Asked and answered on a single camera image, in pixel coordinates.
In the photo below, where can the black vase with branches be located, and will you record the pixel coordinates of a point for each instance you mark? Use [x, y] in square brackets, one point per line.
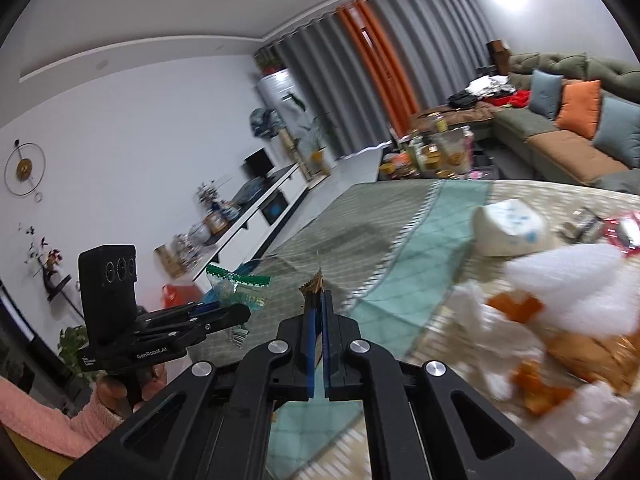
[49, 260]

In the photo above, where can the gold gift box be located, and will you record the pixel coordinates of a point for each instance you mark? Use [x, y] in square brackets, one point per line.
[216, 222]

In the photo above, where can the orange peel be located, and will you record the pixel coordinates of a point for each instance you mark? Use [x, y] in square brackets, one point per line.
[537, 390]
[517, 307]

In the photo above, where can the blue white porcelain jar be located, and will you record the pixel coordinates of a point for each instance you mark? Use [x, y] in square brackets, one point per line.
[230, 210]

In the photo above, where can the orange curtain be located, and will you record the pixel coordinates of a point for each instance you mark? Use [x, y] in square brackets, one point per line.
[385, 70]

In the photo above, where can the orange plastic bag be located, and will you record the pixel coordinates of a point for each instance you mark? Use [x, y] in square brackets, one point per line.
[181, 296]

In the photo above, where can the red wrapper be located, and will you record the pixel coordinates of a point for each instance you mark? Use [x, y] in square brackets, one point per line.
[622, 232]

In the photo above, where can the black monitor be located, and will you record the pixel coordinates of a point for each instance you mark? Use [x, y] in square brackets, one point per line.
[259, 162]

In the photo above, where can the white TV cabinet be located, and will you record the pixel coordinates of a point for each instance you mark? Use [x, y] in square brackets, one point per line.
[240, 241]

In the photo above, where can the green potted vine plant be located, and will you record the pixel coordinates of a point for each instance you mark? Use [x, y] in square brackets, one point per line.
[75, 352]

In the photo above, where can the group of jars and bottles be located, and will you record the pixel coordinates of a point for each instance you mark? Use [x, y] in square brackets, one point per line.
[435, 150]

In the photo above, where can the shiny foil bag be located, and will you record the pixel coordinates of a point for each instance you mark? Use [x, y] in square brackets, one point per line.
[189, 242]

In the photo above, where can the pile of clothes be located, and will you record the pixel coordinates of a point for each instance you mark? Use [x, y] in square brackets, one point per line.
[480, 92]

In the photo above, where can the large white crumpled tissue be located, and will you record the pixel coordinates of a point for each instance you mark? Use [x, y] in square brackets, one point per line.
[575, 285]

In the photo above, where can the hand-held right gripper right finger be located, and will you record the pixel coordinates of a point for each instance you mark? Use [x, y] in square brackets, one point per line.
[327, 350]

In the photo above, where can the brown snack wrapper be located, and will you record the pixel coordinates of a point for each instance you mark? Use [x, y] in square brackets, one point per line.
[312, 287]

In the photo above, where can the person's left hand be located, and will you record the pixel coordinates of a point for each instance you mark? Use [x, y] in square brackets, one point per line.
[114, 396]

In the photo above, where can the small grey-blue cushion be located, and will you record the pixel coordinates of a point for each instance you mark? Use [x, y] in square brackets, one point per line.
[546, 94]

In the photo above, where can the green brown sofa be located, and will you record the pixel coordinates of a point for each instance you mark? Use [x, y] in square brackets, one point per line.
[525, 135]

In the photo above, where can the grey curtains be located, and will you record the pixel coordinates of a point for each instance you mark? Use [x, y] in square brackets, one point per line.
[440, 35]

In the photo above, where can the green checked tablecloth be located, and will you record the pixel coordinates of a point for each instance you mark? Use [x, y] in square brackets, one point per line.
[390, 240]

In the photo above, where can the dried flower vase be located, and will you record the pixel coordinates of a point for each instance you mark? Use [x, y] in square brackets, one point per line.
[210, 195]

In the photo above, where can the white standing air conditioner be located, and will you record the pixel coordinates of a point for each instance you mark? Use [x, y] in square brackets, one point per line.
[275, 91]

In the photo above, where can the orange cushion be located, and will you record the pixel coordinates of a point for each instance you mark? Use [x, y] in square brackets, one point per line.
[578, 109]

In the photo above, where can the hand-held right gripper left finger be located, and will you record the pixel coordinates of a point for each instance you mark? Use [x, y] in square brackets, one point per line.
[311, 350]

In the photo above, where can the tall plant in yellow pot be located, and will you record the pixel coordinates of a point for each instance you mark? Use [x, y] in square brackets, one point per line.
[318, 152]

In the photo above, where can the blue-grey patterned bag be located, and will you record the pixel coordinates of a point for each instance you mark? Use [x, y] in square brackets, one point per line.
[265, 122]

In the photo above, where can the white tissue pack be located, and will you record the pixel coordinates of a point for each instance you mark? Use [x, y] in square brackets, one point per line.
[510, 230]

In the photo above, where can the large grey-blue cushion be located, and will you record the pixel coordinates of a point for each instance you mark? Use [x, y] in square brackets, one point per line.
[619, 132]

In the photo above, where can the orange snack bag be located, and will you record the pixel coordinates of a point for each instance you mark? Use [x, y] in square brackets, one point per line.
[595, 355]

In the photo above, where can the round wall clock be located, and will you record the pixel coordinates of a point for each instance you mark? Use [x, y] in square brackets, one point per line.
[23, 168]

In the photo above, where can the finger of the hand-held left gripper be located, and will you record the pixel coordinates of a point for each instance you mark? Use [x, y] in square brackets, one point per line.
[227, 316]
[202, 307]

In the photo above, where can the brown paper box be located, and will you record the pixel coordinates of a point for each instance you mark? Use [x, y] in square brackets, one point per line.
[169, 260]

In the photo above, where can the green clear plastic wrapper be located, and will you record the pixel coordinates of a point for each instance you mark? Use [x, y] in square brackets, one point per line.
[239, 287]

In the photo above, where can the red green box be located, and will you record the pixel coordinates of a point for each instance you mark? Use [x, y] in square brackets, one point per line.
[269, 62]

